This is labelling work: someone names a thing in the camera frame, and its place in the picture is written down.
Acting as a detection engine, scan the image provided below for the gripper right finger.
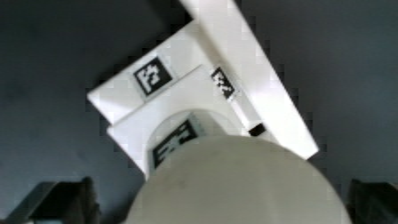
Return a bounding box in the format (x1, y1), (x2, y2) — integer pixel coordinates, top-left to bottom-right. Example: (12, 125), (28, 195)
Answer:
(346, 179), (398, 224)

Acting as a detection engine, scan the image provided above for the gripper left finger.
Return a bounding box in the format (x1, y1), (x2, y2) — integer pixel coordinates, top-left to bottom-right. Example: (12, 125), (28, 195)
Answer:
(0, 177), (101, 224)

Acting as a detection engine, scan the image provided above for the white lamp bulb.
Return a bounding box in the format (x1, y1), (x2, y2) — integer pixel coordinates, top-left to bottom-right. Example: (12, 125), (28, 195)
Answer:
(114, 110), (352, 224)

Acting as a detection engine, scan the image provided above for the white lamp base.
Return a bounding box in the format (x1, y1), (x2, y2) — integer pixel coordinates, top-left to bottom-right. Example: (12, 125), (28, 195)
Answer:
(87, 24), (266, 173)

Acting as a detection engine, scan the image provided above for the white U-shaped fence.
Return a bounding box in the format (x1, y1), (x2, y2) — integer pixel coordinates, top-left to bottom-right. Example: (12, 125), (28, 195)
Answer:
(179, 0), (318, 159)

